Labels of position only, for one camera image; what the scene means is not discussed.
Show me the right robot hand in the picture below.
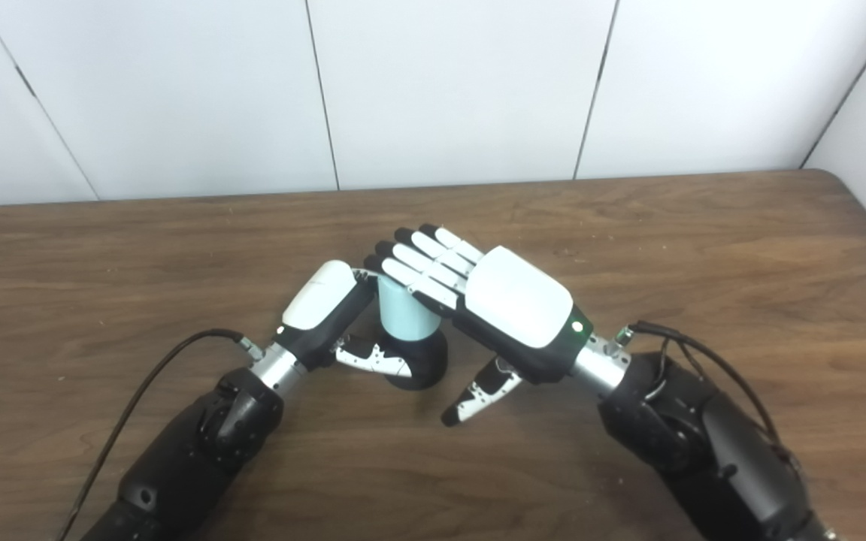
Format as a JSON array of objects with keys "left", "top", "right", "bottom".
[{"left": 363, "top": 223, "right": 595, "bottom": 428}]

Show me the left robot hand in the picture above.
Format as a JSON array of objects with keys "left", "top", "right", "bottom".
[{"left": 274, "top": 260, "right": 413, "bottom": 379}]

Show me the light-blue hose piece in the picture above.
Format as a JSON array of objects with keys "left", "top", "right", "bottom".
[{"left": 377, "top": 274, "right": 443, "bottom": 340}]

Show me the black nozzle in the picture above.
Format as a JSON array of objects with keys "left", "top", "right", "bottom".
[{"left": 373, "top": 331, "right": 449, "bottom": 391}]

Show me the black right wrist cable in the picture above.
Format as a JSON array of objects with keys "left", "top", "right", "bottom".
[{"left": 615, "top": 321, "right": 802, "bottom": 474}]

